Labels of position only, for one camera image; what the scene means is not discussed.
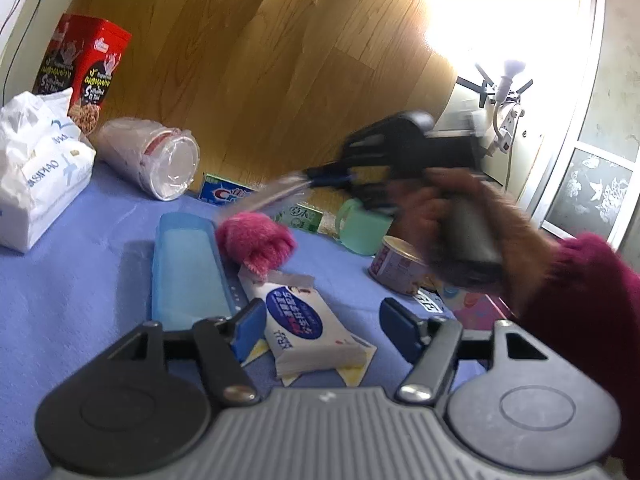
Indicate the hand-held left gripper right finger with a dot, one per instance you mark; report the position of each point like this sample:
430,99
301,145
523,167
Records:
400,326

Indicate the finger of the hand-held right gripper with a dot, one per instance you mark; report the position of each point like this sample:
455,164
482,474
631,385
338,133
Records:
332,166
337,181

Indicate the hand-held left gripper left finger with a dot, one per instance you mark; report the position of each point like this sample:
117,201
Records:
250,326

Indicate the white wet wipes packet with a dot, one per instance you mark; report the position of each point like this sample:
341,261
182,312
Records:
300,325

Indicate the pink biscuit tin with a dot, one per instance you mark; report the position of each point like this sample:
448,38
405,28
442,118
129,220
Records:
475,310

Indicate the pink knitted pouch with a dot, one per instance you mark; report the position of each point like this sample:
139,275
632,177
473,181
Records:
255,242

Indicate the blue plastic case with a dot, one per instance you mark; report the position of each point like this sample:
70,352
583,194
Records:
185,270

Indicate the person's right forearm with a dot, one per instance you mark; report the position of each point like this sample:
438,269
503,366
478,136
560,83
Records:
585,340

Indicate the person's right hand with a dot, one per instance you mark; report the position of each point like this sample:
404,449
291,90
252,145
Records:
510,230

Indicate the green white small box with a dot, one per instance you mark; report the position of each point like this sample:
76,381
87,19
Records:
300,217

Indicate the green plastic mug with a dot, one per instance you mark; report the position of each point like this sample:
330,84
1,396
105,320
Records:
365,232

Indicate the yellow white paper card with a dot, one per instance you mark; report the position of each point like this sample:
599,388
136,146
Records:
357,367

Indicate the patterned white can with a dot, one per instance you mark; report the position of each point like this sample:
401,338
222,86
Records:
395,265

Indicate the black tape cross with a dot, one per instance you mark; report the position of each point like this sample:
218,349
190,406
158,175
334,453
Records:
482,90

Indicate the white power strip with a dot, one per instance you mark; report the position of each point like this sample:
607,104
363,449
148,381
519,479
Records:
507,125

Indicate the white gooseneck lamp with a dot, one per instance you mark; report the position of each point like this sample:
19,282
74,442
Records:
510,72

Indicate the blue toothpaste box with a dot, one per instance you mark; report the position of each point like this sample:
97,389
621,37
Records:
220,192

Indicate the frosted glass door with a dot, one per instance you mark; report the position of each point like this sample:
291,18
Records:
595,175

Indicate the blue cloth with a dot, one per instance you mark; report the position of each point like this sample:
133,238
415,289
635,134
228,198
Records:
75,300

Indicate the wrapped plastic cup stack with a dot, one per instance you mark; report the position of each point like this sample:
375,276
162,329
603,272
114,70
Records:
150,157

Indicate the red snack box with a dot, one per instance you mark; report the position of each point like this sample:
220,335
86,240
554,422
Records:
95,75

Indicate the white plastic bag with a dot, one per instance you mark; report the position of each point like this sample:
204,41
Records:
40,175

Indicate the wood grain wall sheet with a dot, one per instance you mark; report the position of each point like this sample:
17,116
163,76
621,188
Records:
275,75

